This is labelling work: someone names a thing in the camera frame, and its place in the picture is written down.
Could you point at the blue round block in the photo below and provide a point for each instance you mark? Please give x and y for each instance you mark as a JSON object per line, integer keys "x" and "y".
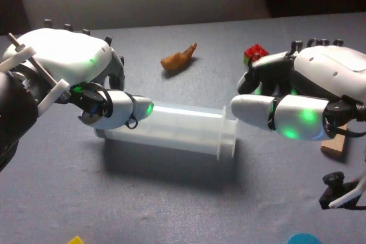
{"x": 303, "y": 239}

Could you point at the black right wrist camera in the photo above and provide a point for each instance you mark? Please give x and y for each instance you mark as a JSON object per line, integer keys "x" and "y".
{"x": 333, "y": 195}

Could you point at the yellow toy block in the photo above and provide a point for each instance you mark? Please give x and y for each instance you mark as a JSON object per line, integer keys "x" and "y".
{"x": 76, "y": 240}

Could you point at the red and green toy brick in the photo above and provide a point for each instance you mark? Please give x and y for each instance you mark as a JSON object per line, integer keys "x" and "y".
{"x": 256, "y": 51}

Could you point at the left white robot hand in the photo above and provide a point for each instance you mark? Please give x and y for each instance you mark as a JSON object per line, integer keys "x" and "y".
{"x": 57, "y": 52}

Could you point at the orange brown toy food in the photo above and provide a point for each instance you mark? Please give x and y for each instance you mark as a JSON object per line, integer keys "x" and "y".
{"x": 177, "y": 59}

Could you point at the large clear plastic syringe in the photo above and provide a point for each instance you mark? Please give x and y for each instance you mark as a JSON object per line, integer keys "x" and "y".
{"x": 177, "y": 132}

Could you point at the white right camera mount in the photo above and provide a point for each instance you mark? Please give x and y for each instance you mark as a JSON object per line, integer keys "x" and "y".
{"x": 343, "y": 199}

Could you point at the plain wooden block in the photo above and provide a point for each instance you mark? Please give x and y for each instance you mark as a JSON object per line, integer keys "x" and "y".
{"x": 334, "y": 147}

